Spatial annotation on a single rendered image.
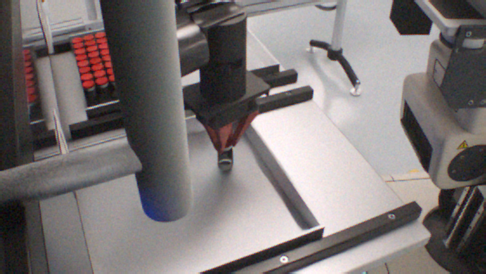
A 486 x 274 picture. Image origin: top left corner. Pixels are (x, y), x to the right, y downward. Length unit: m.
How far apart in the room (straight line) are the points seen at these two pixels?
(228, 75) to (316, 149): 0.23
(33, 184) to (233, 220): 0.43
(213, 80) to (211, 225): 0.19
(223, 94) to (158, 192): 0.35
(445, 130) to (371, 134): 1.22
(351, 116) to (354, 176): 1.55
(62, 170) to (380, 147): 1.93
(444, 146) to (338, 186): 0.33
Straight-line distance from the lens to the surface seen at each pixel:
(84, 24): 1.84
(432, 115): 0.97
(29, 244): 0.20
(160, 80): 0.16
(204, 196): 0.63
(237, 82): 0.54
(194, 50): 0.48
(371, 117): 2.23
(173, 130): 0.18
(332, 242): 0.57
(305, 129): 0.73
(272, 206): 0.61
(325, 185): 0.65
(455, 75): 0.80
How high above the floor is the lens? 1.35
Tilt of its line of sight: 42 degrees down
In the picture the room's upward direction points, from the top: straight up
